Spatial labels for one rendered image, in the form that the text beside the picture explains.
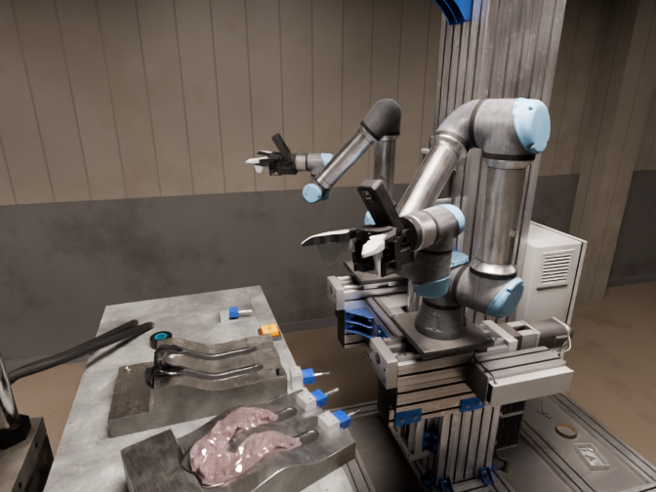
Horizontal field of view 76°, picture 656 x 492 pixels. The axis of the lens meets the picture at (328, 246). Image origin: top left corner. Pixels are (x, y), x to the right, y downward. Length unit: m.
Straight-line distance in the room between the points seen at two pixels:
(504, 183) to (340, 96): 2.03
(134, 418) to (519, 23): 1.52
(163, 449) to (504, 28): 1.39
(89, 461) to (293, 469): 0.55
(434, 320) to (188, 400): 0.74
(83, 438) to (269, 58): 2.25
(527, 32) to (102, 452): 1.62
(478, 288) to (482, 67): 0.61
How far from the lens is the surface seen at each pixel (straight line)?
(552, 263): 1.59
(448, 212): 0.89
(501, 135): 1.05
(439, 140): 1.10
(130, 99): 2.87
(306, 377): 1.42
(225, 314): 1.84
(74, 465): 1.38
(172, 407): 1.35
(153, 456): 1.15
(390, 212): 0.76
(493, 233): 1.10
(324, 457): 1.16
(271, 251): 3.03
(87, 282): 3.15
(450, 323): 1.26
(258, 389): 1.36
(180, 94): 2.84
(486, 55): 1.36
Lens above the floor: 1.68
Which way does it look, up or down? 19 degrees down
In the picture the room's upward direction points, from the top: straight up
